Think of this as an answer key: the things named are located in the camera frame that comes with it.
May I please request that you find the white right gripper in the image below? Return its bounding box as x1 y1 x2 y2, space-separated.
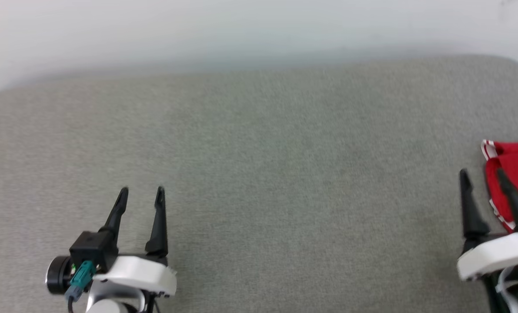
456 167 518 282

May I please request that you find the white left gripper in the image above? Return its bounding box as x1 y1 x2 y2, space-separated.
91 186 177 300

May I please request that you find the red and white garment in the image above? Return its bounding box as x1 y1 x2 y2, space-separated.
481 139 518 233

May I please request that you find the teal camera cable plug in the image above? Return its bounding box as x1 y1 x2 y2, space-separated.
69 260 97 290

